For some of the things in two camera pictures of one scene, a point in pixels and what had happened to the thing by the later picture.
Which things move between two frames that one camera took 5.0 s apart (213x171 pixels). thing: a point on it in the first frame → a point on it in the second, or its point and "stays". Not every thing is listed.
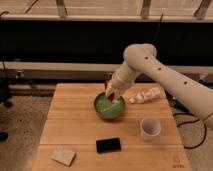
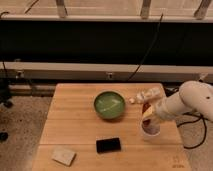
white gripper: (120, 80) → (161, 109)
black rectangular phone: (108, 145) stays
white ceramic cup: (150, 128) stays
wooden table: (146, 137) stays
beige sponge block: (62, 155) stays
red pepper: (111, 94) → (145, 107)
